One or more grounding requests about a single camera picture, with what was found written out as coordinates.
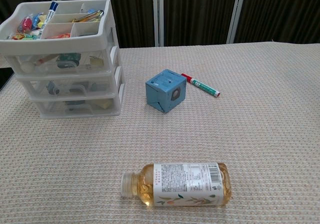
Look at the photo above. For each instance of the beige woven tablecloth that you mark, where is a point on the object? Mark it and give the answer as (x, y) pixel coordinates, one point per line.
(225, 139)

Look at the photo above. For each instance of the green tape dispenser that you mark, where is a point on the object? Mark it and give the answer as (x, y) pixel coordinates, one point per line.
(67, 59)

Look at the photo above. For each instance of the black folding partition screen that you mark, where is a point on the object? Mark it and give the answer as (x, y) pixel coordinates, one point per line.
(200, 12)

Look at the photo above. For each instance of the yellow blue wrapped candy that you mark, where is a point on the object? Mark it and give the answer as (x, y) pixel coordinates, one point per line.
(38, 20)

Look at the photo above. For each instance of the white plastic drawer organizer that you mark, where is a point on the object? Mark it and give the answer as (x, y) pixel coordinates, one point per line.
(62, 43)

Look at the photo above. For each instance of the clear plastic box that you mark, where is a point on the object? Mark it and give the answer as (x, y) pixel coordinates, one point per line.
(83, 70)

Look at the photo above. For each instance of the red wrapped candy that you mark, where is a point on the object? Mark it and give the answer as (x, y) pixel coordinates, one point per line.
(24, 25)

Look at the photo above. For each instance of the blue cube box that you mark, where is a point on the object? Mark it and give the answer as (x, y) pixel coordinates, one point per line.
(160, 91)

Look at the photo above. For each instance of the green marker with red cap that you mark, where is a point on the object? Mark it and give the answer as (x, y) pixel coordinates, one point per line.
(202, 85)

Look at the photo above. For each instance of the clear drawer with yellow contents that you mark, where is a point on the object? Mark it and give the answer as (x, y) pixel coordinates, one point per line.
(82, 108)

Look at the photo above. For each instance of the red snack pack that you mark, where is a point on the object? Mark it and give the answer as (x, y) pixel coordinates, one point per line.
(61, 36)

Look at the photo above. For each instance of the white marker with blue cap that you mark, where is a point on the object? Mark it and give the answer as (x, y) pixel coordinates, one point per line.
(50, 15)

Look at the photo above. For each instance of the green candy pack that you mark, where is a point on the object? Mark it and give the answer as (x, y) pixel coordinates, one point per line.
(25, 36)

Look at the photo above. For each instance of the tea bottle with white label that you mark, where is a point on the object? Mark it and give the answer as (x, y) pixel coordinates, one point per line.
(187, 184)

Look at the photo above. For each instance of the clear drawer with blue contents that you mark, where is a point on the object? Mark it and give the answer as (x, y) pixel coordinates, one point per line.
(75, 89)

